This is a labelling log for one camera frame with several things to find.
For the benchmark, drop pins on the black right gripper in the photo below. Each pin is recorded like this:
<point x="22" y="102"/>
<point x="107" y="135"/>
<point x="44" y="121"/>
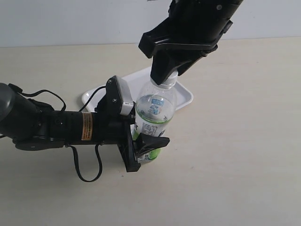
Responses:
<point x="195" y="25"/>

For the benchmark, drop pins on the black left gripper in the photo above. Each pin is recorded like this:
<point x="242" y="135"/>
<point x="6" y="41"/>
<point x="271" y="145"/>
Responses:
<point x="99" y="128"/>

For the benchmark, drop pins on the clear plastic drink bottle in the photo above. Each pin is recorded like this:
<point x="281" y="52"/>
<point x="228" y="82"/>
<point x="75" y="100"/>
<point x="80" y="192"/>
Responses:
<point x="154" y="109"/>

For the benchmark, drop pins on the white bottle cap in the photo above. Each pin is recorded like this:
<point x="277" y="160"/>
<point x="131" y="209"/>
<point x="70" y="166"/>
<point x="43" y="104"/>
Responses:
<point x="170" y="81"/>

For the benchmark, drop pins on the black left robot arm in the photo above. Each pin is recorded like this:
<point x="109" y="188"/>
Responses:
<point x="34" y="126"/>

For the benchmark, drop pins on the white rectangular plastic tray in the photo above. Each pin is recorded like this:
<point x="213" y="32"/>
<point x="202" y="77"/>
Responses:
<point x="138" y="79"/>

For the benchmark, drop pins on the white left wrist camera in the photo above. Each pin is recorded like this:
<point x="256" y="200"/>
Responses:
<point x="117" y="99"/>

